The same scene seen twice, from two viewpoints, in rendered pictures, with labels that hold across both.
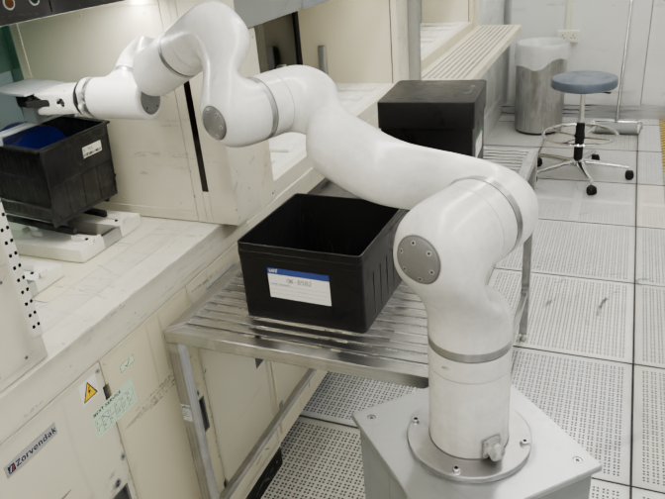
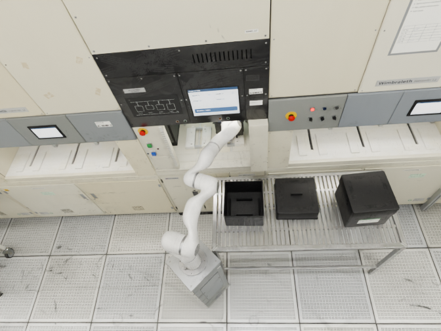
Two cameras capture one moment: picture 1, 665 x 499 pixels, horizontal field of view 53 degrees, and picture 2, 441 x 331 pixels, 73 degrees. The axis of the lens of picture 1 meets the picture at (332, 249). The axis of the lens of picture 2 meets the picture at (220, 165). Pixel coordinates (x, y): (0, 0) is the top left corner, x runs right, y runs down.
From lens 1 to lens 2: 1.85 m
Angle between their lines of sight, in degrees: 61
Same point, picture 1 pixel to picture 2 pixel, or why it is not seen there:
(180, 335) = not seen: hidden behind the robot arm
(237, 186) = (253, 165)
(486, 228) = (168, 248)
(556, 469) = (187, 282)
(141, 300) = (210, 170)
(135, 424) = not seen: hidden behind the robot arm
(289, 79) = (201, 184)
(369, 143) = (185, 214)
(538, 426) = (200, 276)
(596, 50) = not seen: outside the picture
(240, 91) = (187, 178)
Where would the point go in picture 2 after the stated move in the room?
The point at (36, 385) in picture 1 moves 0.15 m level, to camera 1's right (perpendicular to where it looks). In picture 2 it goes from (174, 171) to (180, 186)
